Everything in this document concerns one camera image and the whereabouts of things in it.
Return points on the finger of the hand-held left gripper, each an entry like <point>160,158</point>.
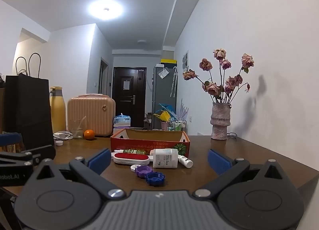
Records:
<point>10,139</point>
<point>37,152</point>

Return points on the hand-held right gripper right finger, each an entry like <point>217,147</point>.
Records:
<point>219,162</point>

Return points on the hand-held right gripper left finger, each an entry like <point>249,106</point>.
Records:
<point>101,160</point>

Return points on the white round lid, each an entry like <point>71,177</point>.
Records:
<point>134,167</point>

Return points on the purple bottle cap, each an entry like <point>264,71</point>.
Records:
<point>144,170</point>

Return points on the red cardboard box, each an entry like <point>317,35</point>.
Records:
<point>147,142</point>

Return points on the white plastic bottle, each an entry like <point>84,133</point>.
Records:
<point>164,159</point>

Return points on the blue bottle cap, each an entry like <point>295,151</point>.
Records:
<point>155,178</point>

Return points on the yellow patterned packet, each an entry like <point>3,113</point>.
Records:
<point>12,148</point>

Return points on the small white round cap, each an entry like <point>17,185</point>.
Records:
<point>58,143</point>

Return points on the orange fruit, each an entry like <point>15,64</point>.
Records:
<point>89,134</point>

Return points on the red and white lint brush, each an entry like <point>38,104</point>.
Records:
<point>129,158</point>

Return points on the black paper bag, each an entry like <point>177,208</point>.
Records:
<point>27,110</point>

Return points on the small white tube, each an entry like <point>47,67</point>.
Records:
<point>185,161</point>

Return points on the clear glass cup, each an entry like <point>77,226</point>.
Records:
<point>76,130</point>

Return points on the pink ceramic vase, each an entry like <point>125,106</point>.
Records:
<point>220,122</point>

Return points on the blue tissue pack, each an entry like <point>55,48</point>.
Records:
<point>122,121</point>

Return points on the yellow thermos bottle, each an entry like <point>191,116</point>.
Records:
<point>57,110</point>

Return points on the pink ribbed suitcase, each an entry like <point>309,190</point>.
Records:
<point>96,112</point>

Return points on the trolley with bottles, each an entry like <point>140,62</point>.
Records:
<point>177,125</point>

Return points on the dark entrance door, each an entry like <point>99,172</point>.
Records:
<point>128,95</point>

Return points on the blue and yellow toys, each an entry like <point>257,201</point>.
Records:
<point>165,112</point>

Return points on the dried pink roses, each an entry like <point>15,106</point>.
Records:
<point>224,80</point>

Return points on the side room door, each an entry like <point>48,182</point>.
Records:
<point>104,77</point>

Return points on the grey refrigerator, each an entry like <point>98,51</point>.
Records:
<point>162,92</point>

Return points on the hanging white umbrella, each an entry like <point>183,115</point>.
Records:
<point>174,82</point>

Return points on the paper note on refrigerator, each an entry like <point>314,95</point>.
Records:
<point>163,73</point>

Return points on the yellow box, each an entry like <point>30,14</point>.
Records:
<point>168,62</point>

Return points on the round ceiling lamp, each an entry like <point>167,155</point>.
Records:
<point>105,10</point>

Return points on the wall picture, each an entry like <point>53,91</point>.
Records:
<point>185,60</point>

